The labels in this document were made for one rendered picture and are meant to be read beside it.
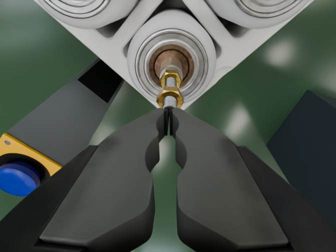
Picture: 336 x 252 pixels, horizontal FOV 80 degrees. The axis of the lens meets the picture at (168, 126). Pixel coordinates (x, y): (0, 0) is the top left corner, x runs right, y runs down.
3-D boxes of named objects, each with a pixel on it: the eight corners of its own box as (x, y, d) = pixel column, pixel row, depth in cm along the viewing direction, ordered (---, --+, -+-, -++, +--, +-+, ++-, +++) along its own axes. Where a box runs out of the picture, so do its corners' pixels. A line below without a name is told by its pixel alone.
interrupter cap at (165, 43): (189, 108, 24) (190, 111, 23) (127, 86, 23) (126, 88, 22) (220, 44, 20) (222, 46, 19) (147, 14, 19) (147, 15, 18)
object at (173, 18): (186, 72, 40) (194, 119, 24) (139, 54, 38) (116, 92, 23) (208, 20, 35) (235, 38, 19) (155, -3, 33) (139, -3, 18)
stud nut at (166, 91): (153, 91, 15) (152, 95, 14) (174, 80, 14) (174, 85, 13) (166, 112, 16) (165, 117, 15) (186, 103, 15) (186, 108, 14)
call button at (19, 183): (53, 169, 21) (42, 185, 20) (36, 187, 23) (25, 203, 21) (15, 148, 20) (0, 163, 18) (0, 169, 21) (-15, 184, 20)
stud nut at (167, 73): (157, 74, 18) (156, 77, 17) (174, 65, 17) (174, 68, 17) (167, 92, 19) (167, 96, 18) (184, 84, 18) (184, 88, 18)
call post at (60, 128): (129, 75, 47) (73, 171, 21) (111, 94, 50) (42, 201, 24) (104, 52, 45) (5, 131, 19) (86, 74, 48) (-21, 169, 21)
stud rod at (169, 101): (164, 71, 19) (159, 108, 13) (173, 66, 19) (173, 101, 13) (168, 80, 20) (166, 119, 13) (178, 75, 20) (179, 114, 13)
